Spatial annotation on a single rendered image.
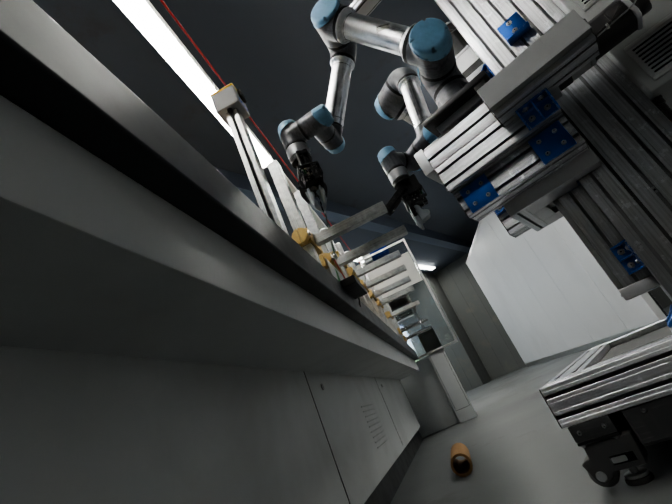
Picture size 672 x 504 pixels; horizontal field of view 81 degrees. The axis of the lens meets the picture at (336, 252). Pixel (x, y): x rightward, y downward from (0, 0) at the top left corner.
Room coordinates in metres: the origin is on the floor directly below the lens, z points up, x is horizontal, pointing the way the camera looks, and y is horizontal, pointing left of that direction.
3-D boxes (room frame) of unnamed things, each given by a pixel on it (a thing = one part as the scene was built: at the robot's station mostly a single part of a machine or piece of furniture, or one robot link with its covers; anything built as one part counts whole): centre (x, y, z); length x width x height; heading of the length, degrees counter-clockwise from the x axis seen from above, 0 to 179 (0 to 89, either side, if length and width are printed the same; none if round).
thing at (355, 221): (1.10, 0.02, 0.84); 0.43 x 0.03 x 0.04; 83
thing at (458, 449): (1.89, -0.13, 0.04); 0.30 x 0.08 x 0.08; 173
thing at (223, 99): (0.81, 0.11, 1.18); 0.07 x 0.07 x 0.08; 83
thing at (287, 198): (1.06, 0.07, 0.91); 0.03 x 0.03 x 0.48; 83
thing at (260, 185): (0.80, 0.11, 0.92); 0.05 x 0.04 x 0.45; 173
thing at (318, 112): (1.07, -0.12, 1.24); 0.11 x 0.11 x 0.08; 74
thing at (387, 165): (1.31, -0.34, 1.12); 0.09 x 0.08 x 0.11; 124
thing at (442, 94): (1.06, -0.56, 1.09); 0.15 x 0.15 x 0.10
